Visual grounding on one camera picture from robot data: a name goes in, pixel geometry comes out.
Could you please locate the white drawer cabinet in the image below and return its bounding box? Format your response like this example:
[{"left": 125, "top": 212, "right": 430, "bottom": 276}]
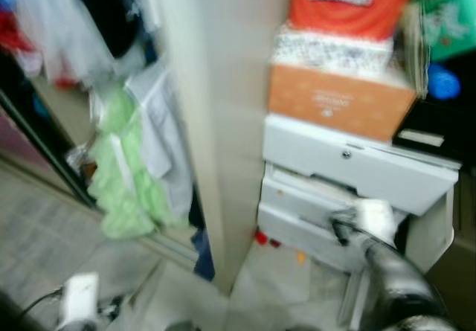
[{"left": 257, "top": 114, "right": 462, "bottom": 272}]

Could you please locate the small red object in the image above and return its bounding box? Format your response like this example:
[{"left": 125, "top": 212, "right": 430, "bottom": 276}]
[{"left": 254, "top": 231, "right": 281, "bottom": 248}]

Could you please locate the dark blue cloth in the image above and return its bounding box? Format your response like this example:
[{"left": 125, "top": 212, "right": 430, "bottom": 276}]
[{"left": 187, "top": 186, "right": 218, "bottom": 281}]

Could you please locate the brown wooden cabinet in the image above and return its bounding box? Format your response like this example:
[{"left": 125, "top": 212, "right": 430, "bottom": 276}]
[{"left": 416, "top": 169, "right": 476, "bottom": 331}]

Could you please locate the plain orange cardboard box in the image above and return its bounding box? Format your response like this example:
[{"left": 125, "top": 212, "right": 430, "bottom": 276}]
[{"left": 266, "top": 63, "right": 417, "bottom": 144}]

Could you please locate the light green cloth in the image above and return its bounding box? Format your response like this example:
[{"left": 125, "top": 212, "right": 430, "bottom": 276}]
[{"left": 88, "top": 86, "right": 179, "bottom": 240}]

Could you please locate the black device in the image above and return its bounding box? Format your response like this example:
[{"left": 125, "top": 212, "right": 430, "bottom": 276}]
[{"left": 390, "top": 48, "right": 476, "bottom": 172}]

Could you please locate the blue round object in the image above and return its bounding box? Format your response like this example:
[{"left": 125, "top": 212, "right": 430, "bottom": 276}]
[{"left": 426, "top": 63, "right": 462, "bottom": 100}]

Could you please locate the white dotted box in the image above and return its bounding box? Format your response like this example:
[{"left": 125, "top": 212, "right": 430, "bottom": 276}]
[{"left": 271, "top": 25, "right": 395, "bottom": 75}]

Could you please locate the wardrobe sliding door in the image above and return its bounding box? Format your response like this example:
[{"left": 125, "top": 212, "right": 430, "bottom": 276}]
[{"left": 0, "top": 48, "right": 101, "bottom": 213}]

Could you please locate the red printed bag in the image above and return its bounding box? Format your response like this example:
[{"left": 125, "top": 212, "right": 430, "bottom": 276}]
[{"left": 286, "top": 0, "right": 414, "bottom": 42}]

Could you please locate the green printed bag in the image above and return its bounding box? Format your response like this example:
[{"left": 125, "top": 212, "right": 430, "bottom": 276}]
[{"left": 413, "top": 0, "right": 476, "bottom": 62}]

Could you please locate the pale blue hanging garment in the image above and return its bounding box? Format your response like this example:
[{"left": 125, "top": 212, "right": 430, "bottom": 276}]
[{"left": 4, "top": 0, "right": 101, "bottom": 83}]

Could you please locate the black hanging garment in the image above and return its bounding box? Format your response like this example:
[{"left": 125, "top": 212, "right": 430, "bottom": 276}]
[{"left": 71, "top": 0, "right": 153, "bottom": 58}]

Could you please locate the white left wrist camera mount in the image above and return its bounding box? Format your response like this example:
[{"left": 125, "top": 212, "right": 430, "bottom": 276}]
[{"left": 59, "top": 271, "right": 101, "bottom": 328}]

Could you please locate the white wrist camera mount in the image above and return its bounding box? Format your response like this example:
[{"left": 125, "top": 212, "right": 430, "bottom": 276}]
[
  {"left": 353, "top": 199, "right": 397, "bottom": 244},
  {"left": 59, "top": 271, "right": 101, "bottom": 328}
]

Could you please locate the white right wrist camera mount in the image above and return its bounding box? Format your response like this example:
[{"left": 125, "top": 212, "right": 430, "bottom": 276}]
[{"left": 353, "top": 199, "right": 397, "bottom": 244}]

